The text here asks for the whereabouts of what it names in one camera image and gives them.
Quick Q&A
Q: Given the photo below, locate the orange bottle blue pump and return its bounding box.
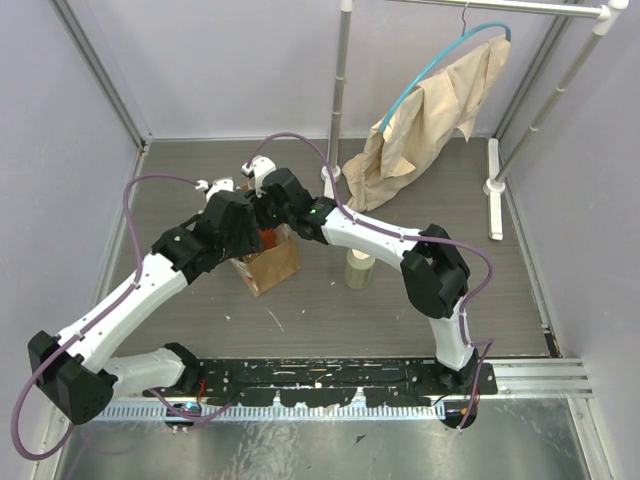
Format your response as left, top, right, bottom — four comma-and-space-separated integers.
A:
259, 229, 280, 250

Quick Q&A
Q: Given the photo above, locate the watermelon print canvas bag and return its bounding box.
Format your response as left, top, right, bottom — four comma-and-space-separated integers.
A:
231, 225, 300, 297

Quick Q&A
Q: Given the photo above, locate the olive green lotion bottle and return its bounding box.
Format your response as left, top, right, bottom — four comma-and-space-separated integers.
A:
344, 249, 376, 290

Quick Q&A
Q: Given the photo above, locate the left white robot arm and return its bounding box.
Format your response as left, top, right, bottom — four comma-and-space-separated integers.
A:
27, 191, 262, 425

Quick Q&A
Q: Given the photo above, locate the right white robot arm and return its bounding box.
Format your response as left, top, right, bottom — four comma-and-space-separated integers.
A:
246, 168, 478, 394

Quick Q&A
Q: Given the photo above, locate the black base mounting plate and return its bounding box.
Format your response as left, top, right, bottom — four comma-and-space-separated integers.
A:
157, 358, 498, 408

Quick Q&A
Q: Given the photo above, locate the beige shirt on hanger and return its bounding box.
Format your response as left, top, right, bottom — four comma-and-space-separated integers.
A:
342, 36, 510, 212

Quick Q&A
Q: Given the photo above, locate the teal clothes hanger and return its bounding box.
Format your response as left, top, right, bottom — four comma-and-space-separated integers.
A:
378, 22, 512, 133

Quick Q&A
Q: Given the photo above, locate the metal clothes rack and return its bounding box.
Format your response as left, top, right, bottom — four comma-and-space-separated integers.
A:
321, 1, 629, 241

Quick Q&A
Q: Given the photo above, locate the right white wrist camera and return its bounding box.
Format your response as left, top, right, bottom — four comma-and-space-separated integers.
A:
241, 155, 276, 197

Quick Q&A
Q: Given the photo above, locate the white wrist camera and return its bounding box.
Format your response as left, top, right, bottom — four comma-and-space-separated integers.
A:
241, 155, 276, 197
195, 177, 235, 201

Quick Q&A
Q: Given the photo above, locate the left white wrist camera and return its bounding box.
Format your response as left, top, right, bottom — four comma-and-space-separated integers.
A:
195, 177, 235, 201

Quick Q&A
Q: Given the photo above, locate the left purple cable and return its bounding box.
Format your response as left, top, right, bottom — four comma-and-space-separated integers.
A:
11, 172, 236, 460

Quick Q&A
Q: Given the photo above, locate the purple cable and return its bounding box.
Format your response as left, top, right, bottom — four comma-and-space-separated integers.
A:
252, 131, 497, 432
11, 172, 236, 460

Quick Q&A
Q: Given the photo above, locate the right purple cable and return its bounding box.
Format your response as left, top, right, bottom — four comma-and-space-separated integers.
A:
252, 131, 497, 432

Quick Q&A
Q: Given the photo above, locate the aluminium frame post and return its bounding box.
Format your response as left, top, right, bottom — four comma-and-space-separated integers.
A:
49, 1, 153, 149

